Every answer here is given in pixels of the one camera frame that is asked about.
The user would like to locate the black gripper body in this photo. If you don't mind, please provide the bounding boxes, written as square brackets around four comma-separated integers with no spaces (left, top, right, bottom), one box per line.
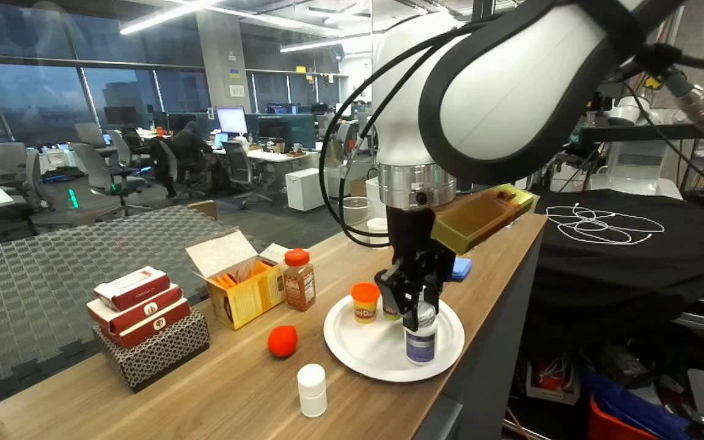
[381,207,454,312]

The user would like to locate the white supplement bottle blue label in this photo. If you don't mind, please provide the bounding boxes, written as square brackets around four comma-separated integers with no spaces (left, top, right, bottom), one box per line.
[406,316,438,362]

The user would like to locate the spice bottle orange cap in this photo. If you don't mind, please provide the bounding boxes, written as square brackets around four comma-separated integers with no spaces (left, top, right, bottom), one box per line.
[282,249,315,310]

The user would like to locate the orange ball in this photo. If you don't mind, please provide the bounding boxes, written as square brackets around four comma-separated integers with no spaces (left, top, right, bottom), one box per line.
[266,326,298,360]

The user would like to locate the small white bottle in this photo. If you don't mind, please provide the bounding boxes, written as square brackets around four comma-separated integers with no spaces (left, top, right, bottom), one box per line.
[295,365,328,419]

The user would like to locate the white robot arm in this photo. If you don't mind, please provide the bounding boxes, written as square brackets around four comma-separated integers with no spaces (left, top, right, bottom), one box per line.
[372,0,684,329]

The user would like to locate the white paper plate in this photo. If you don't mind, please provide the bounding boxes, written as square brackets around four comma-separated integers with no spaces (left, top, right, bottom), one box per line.
[322,295,464,384]

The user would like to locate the orange lid play-doh tub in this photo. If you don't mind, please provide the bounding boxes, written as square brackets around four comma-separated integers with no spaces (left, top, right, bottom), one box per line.
[350,282,379,320]

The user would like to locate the blue sponge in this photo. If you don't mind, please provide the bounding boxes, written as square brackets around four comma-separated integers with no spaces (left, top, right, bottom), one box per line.
[450,256,471,282]

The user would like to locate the yellow open cardboard box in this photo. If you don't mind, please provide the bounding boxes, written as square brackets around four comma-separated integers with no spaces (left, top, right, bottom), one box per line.
[185,229,283,329]

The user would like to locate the black cloth with white drawing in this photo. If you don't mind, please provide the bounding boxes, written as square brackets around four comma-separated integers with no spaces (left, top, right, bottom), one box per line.
[532,190,704,307]

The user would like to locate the stack of red boxes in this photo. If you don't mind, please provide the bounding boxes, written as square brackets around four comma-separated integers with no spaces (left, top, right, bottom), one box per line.
[85,267,190,349]

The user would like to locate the patterned grey box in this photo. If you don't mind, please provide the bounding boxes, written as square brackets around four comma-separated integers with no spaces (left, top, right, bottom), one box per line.
[92,312,210,392]

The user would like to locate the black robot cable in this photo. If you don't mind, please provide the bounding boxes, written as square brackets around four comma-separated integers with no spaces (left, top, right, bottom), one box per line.
[315,23,469,249]

